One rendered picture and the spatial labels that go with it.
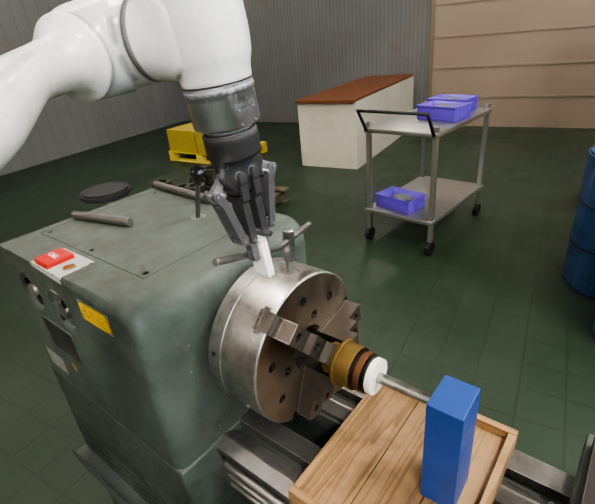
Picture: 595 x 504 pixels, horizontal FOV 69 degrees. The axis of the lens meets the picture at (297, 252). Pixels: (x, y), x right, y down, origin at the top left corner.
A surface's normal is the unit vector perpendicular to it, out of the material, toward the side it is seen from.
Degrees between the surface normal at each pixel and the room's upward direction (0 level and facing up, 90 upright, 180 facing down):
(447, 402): 0
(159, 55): 105
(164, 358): 90
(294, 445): 0
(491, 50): 90
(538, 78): 90
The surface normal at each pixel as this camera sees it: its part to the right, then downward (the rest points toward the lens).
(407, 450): -0.09, -0.89
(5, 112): 0.91, -0.42
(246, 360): -0.60, 0.03
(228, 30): 0.60, 0.33
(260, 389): 0.78, 0.22
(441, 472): -0.62, 0.41
